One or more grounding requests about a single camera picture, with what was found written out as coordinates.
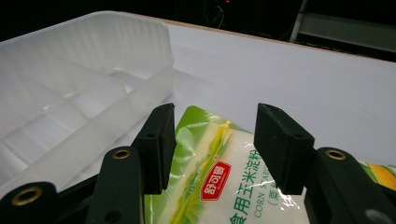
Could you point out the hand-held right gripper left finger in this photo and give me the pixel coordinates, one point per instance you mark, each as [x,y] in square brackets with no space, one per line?
[155,149]

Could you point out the grey metal stand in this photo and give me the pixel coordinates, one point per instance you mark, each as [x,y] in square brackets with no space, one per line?
[339,26]

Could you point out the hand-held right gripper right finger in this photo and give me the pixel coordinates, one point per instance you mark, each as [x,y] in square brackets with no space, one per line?
[286,149]

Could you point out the translucent plastic storage bin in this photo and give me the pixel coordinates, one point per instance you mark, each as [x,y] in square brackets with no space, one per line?
[77,99]

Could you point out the green and white starch packet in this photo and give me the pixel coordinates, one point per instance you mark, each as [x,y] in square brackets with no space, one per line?
[214,174]

